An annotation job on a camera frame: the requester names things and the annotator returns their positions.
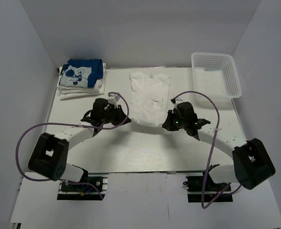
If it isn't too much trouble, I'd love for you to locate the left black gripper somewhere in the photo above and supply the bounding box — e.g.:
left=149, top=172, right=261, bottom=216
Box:
left=101, top=105, right=131, bottom=126

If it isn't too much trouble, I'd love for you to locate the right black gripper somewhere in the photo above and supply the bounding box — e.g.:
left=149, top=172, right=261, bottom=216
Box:
left=162, top=110, right=187, bottom=132

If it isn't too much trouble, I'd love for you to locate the white t shirt robot print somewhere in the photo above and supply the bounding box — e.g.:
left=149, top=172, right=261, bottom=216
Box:
left=129, top=72, right=171, bottom=127

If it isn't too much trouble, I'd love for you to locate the blue white t shirt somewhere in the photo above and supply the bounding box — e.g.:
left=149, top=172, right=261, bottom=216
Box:
left=59, top=59, right=104, bottom=88

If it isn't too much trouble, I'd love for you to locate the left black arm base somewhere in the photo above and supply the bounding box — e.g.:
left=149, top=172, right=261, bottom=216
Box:
left=57, top=175, right=108, bottom=201

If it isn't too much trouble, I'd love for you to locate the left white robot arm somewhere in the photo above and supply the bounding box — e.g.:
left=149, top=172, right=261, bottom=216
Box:
left=28, top=98, right=131, bottom=190

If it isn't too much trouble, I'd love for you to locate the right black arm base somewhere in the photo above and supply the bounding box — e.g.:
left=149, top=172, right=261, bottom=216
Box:
left=183, top=175, right=234, bottom=203

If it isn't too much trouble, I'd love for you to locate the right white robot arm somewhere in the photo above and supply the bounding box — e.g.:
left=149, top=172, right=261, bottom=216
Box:
left=162, top=102, right=276, bottom=190

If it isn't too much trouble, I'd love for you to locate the folded white t shirt stack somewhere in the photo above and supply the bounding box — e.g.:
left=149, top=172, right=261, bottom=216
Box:
left=57, top=62, right=107, bottom=101

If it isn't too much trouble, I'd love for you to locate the white plastic basket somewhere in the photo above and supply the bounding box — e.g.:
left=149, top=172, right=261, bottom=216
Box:
left=191, top=52, right=242, bottom=103

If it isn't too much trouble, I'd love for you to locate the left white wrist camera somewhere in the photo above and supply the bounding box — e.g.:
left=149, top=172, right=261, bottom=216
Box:
left=107, top=94, right=120, bottom=107

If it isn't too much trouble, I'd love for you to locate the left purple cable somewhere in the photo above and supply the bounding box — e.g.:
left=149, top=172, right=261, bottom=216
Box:
left=16, top=92, right=130, bottom=200

